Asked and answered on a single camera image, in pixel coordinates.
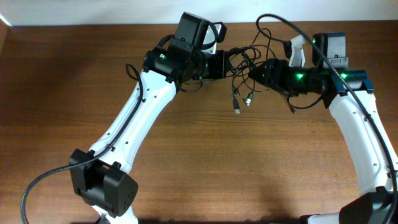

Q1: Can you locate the black USB cable bundle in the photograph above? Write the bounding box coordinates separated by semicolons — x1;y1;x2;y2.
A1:
228;27;298;115

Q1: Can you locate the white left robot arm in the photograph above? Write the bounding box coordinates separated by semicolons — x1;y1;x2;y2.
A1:
69;47;231;223

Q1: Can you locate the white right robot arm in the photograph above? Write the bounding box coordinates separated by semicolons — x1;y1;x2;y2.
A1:
249;59;397;223

